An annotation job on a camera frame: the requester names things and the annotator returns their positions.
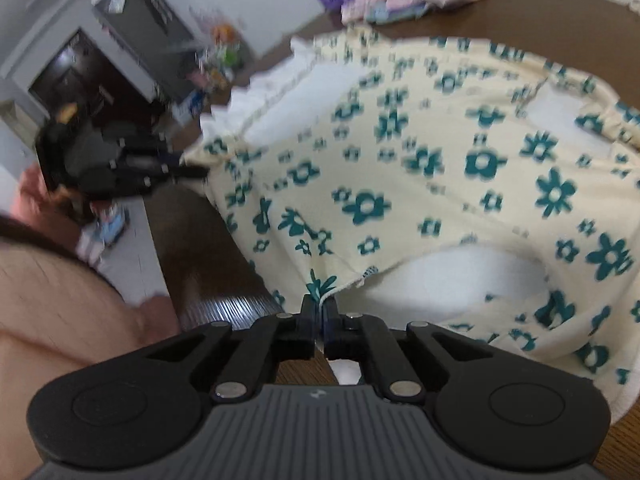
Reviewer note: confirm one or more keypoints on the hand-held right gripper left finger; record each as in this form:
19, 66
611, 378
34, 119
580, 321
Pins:
310, 322

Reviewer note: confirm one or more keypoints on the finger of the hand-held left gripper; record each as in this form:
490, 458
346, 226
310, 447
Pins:
150, 150
160, 176

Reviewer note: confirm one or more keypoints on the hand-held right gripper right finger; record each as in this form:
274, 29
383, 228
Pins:
331, 330

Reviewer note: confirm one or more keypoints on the cream green floral dress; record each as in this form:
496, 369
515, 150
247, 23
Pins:
425, 185

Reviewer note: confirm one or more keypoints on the person's left hand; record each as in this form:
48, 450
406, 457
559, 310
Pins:
40, 200

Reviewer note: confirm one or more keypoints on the dark wooden cabinet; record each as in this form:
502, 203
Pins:
85, 85

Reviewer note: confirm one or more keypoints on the pale blue plastic object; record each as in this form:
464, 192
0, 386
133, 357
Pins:
107, 230

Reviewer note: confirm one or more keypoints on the cluttered small household items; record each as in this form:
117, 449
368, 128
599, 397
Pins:
220, 60

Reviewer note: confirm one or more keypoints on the grey refrigerator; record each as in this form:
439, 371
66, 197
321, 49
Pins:
145, 25

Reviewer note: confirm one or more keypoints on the light blue garment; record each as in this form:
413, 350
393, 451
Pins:
397, 12

